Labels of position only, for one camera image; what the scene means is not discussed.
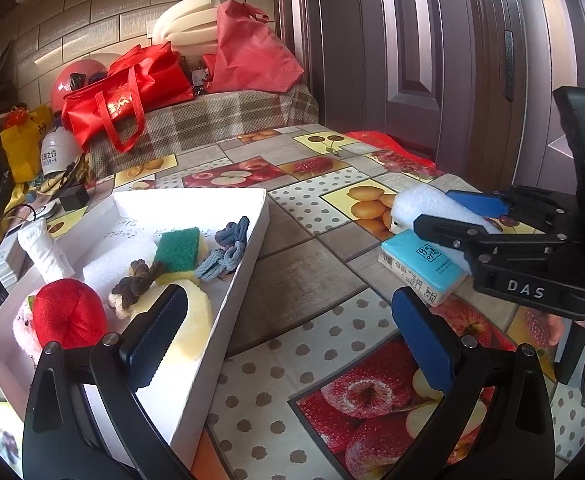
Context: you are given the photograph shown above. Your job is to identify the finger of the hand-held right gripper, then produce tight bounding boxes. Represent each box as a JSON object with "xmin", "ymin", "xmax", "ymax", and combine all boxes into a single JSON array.
[
  {"xmin": 445, "ymin": 186, "xmax": 578, "ymax": 233},
  {"xmin": 413, "ymin": 214, "xmax": 568, "ymax": 261}
]

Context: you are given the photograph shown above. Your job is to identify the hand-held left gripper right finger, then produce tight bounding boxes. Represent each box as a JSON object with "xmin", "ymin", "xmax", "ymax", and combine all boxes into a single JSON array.
[{"xmin": 387, "ymin": 286, "xmax": 556, "ymax": 480}]

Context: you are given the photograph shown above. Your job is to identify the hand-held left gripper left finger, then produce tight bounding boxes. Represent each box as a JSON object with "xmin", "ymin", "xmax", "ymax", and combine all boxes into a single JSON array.
[{"xmin": 21, "ymin": 284, "xmax": 193, "ymax": 480}]

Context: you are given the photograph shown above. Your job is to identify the white foam wrap roll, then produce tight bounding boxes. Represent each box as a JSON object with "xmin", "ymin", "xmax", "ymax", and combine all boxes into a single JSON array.
[{"xmin": 390, "ymin": 183, "xmax": 501, "ymax": 241}]

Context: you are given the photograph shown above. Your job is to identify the teal tissue pack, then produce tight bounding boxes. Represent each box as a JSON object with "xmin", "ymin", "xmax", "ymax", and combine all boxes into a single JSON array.
[{"xmin": 379, "ymin": 232, "xmax": 468, "ymax": 307}]

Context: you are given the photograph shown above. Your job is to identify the pale yellow sponge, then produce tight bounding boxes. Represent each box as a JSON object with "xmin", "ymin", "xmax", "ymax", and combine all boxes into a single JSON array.
[{"xmin": 137, "ymin": 280, "xmax": 214, "ymax": 361}]

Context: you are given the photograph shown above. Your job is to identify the brown braided rope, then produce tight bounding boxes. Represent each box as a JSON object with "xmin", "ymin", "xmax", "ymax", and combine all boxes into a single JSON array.
[{"xmin": 108, "ymin": 259, "xmax": 166, "ymax": 320}]

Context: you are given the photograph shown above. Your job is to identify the white cardboard box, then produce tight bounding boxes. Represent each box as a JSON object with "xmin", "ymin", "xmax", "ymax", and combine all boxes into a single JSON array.
[{"xmin": 0, "ymin": 187, "xmax": 270, "ymax": 468}]

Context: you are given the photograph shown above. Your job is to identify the white foam sheet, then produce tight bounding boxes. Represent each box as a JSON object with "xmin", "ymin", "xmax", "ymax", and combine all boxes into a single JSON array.
[{"xmin": 82, "ymin": 237, "xmax": 158, "ymax": 296}]

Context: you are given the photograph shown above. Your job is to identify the red plush toy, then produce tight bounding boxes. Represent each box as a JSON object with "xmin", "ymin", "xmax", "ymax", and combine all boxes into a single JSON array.
[{"xmin": 28, "ymin": 278, "xmax": 109, "ymax": 351}]

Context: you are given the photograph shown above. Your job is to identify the green and yellow scouring sponge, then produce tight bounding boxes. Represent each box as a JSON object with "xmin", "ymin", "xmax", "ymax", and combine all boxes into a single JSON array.
[{"xmin": 153, "ymin": 227, "xmax": 210, "ymax": 283}]

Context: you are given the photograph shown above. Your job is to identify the blue braided rope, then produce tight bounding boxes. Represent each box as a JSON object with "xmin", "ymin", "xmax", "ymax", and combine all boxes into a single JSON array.
[{"xmin": 195, "ymin": 216, "xmax": 250, "ymax": 281}]

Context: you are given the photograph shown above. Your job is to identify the pink plush toy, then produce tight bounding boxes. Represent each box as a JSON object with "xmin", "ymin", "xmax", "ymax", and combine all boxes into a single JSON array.
[{"xmin": 13, "ymin": 297, "xmax": 43, "ymax": 358}]

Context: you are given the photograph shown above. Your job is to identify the red cloth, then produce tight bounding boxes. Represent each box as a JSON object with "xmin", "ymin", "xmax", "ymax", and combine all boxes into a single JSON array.
[{"xmin": 347, "ymin": 130, "xmax": 441, "ymax": 177}]

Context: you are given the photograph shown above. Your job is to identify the black power adapter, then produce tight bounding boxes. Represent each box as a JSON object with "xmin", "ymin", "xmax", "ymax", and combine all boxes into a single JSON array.
[{"xmin": 60, "ymin": 185, "xmax": 89, "ymax": 212}]

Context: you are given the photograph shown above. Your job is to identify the white power adapter box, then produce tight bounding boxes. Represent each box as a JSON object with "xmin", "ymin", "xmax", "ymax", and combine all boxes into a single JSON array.
[{"xmin": 0, "ymin": 232, "xmax": 28, "ymax": 286}]

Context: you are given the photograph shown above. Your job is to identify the brown door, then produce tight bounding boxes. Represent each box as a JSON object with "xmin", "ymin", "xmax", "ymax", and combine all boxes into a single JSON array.
[{"xmin": 272, "ymin": 0, "xmax": 585, "ymax": 196}]

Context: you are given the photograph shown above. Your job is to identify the white helmet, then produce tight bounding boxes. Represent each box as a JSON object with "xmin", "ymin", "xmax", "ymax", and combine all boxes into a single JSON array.
[{"xmin": 40, "ymin": 127, "xmax": 83, "ymax": 177}]

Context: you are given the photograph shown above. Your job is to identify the plaid blanket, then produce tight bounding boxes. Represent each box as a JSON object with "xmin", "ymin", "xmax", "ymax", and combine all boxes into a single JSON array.
[{"xmin": 87, "ymin": 85, "xmax": 319, "ymax": 181}]

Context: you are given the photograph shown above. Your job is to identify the yellow shopping bag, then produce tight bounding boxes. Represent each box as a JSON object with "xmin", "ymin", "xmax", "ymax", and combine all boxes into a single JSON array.
[{"xmin": 1, "ymin": 105, "xmax": 53, "ymax": 183}]

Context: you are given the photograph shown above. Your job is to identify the red tote bag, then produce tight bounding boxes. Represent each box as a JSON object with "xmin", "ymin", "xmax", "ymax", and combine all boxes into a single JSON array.
[{"xmin": 61, "ymin": 44, "xmax": 194, "ymax": 153}]

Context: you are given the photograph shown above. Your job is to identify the red non-woven bag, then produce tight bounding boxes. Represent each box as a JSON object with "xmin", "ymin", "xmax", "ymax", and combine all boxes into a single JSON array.
[{"xmin": 203, "ymin": 0, "xmax": 306, "ymax": 95}]

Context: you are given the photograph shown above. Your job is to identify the red helmet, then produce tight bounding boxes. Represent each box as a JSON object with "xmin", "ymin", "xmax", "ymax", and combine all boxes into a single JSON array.
[{"xmin": 51, "ymin": 59, "xmax": 109, "ymax": 113}]

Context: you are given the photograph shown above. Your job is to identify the white foam rolls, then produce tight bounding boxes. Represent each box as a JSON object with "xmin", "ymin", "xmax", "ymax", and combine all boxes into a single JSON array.
[{"xmin": 151, "ymin": 0, "xmax": 220, "ymax": 56}]

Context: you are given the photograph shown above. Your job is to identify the black door handle plate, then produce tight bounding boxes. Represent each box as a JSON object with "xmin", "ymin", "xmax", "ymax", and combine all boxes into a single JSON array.
[{"xmin": 503, "ymin": 30, "xmax": 515, "ymax": 101}]

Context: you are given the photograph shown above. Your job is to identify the white round wireless charger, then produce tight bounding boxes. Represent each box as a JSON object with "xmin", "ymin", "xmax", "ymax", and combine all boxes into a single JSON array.
[{"xmin": 25, "ymin": 200, "xmax": 60, "ymax": 221}]

